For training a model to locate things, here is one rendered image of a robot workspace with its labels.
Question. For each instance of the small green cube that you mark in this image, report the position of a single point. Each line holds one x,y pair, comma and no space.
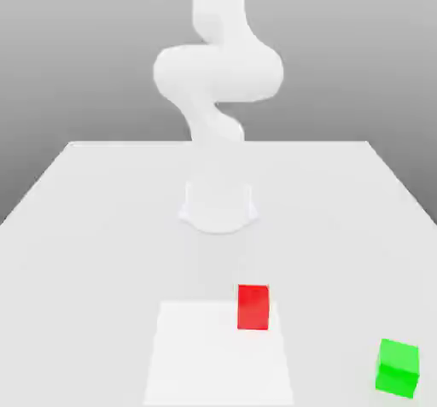
397,367

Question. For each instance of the small red cube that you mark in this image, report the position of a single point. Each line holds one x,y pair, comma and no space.
253,308

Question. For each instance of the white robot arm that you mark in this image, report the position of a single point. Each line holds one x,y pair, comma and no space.
218,72

